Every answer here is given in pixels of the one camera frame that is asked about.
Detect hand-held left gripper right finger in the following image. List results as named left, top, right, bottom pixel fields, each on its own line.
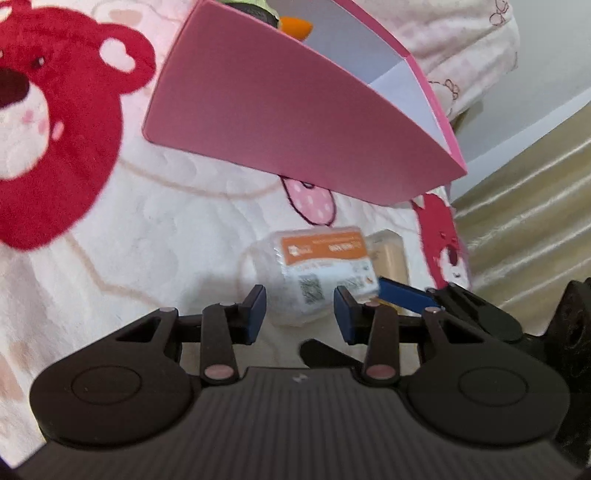
left=333, top=285, right=490, bottom=387

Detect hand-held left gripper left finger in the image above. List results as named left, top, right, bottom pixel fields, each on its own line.
left=115, top=285, right=267, bottom=387

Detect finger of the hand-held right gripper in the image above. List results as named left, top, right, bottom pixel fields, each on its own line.
left=299, top=339, right=368, bottom=370
left=379, top=277, right=523, bottom=343

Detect beige rectangular bottle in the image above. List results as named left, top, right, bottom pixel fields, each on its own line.
left=365, top=229, right=411, bottom=317

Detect clear pack with orange label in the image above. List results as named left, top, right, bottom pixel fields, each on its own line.
left=242, top=225, right=380, bottom=328

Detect pink cardboard box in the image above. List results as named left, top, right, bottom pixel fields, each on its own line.
left=142, top=0, right=468, bottom=207

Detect beige satin cloth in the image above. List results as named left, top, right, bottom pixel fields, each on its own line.
left=450, top=134, right=591, bottom=337

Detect white blanket with red bears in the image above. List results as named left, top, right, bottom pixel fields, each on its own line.
left=0, top=0, right=472, bottom=467

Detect orange toy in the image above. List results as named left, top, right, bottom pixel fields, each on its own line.
left=277, top=16, right=315, bottom=41

